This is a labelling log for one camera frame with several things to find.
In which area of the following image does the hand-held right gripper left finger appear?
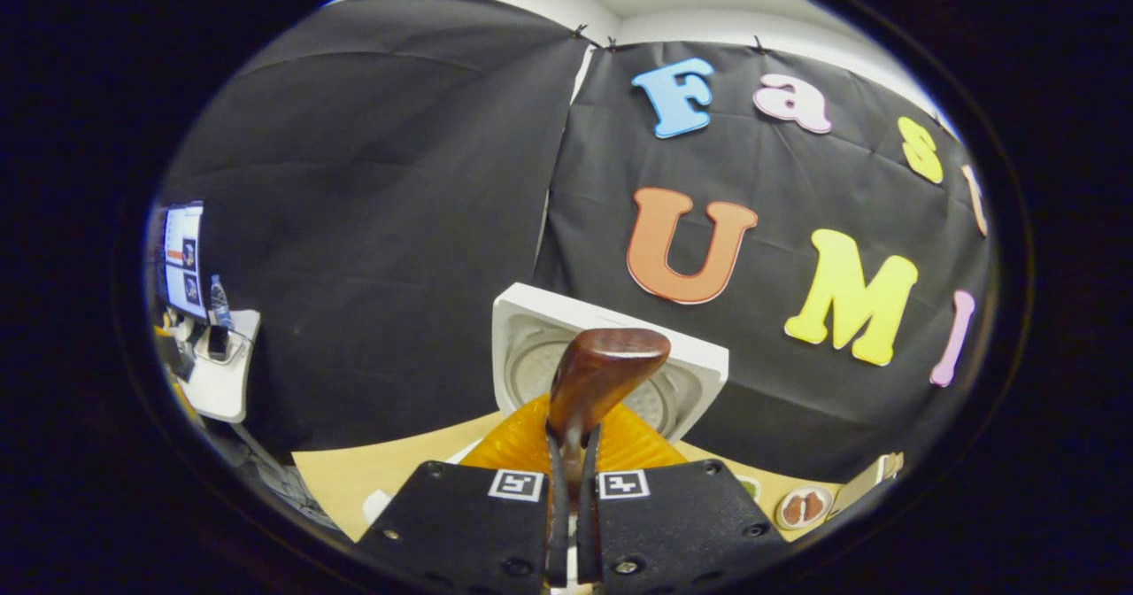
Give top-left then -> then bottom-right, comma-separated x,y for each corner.
354,393 -> 567,595

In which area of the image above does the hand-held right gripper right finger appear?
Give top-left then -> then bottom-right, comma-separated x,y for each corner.
575,400 -> 789,595

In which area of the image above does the white rice cooker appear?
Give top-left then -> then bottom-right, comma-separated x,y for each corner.
361,282 -> 730,527

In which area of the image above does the brown wooden spoon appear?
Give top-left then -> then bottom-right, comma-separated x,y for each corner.
547,327 -> 671,507

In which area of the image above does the white round plate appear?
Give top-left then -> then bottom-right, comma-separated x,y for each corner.
775,485 -> 835,530

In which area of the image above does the white toaster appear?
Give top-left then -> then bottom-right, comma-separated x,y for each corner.
828,452 -> 906,521

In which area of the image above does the white side table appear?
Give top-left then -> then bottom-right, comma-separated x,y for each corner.
177,309 -> 263,425

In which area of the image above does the black backdrop cloth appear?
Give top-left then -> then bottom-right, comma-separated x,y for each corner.
159,0 -> 997,485

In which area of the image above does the computer monitor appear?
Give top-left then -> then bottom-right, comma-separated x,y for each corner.
162,201 -> 210,321

